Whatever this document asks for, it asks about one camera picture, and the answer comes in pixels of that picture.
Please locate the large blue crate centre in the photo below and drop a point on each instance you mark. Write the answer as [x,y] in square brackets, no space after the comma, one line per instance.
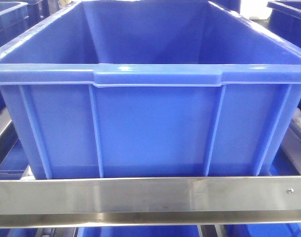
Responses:
[150,88]

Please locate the large blue crate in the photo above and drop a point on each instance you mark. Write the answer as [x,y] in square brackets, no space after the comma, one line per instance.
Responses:
[13,20]
[150,88]

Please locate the blue bin lower middle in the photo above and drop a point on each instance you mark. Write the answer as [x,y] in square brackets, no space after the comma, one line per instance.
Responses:
[139,231]

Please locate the blue bin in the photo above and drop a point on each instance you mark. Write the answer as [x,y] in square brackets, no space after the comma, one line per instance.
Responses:
[139,231]
[14,164]

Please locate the blue bin lower left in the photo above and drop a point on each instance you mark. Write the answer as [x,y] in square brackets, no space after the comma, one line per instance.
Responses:
[14,164]

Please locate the white roller conveyor track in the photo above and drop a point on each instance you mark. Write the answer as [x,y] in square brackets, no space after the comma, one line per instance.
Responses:
[299,116]

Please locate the large blue crate left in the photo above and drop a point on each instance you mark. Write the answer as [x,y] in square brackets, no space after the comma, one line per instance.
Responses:
[13,20]

